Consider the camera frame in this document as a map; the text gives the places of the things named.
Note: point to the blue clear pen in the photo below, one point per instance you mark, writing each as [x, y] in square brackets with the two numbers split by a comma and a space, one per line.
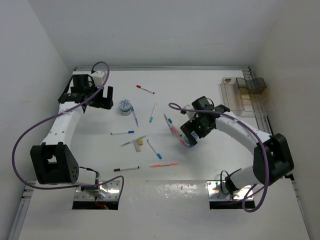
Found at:
[135, 116]

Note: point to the pink highlighter pen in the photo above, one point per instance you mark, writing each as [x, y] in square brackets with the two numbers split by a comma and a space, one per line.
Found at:
[181, 141]

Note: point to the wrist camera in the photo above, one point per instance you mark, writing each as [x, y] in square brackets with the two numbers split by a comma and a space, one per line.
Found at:
[98, 77]
[188, 110]

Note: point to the metal base plate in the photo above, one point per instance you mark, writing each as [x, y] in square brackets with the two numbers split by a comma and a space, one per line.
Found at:
[218, 193]
[106, 192]

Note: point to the orange highlighter pen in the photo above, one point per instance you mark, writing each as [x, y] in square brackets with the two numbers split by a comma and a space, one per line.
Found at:
[164, 165]

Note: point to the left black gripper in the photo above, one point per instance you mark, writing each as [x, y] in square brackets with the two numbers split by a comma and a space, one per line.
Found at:
[104, 102]

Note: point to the clear acrylic organizer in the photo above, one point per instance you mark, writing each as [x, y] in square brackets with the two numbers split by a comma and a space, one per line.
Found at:
[245, 97]

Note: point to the beige eraser stick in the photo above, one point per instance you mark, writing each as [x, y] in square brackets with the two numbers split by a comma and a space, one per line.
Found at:
[137, 147]

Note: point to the teal capped marker left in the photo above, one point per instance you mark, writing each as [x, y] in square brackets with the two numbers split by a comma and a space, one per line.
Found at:
[152, 113]

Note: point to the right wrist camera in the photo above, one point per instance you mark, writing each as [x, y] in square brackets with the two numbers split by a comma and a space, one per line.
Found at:
[188, 110]

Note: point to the yellow eraser block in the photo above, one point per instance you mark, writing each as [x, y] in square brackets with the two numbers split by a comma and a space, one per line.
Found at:
[140, 141]

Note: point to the teal capped marker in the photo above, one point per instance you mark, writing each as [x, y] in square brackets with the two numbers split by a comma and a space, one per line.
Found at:
[174, 129]
[152, 113]

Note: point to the green clear pen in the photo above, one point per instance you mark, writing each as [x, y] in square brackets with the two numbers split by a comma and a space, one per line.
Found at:
[132, 141]

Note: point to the blue capped marker horizontal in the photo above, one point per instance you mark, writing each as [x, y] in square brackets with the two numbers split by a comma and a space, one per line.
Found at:
[122, 132]

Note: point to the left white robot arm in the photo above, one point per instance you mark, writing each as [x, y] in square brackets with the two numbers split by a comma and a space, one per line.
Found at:
[53, 160]

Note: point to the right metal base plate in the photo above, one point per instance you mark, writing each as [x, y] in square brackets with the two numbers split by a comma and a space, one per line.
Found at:
[218, 193]

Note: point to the red capped white marker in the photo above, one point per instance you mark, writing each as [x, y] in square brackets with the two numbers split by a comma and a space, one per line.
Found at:
[144, 89]

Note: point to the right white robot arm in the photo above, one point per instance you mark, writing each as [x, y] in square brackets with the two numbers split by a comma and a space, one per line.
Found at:
[272, 158]

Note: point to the purple capped marker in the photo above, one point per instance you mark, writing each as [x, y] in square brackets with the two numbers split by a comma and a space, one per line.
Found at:
[126, 169]

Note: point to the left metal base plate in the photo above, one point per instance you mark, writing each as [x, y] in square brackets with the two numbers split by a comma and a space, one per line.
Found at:
[106, 192]

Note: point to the blue capped marker diagonal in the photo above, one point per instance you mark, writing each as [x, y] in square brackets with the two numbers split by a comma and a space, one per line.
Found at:
[154, 149]

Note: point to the teal capped marker right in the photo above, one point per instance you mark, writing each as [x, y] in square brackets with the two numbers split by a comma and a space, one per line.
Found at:
[174, 129]

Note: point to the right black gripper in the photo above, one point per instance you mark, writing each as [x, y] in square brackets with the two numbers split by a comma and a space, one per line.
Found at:
[189, 127]

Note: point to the blue white tape roll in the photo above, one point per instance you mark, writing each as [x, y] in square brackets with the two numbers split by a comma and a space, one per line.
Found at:
[125, 107]

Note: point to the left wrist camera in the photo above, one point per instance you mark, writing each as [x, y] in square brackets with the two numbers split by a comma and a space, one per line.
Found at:
[98, 77]

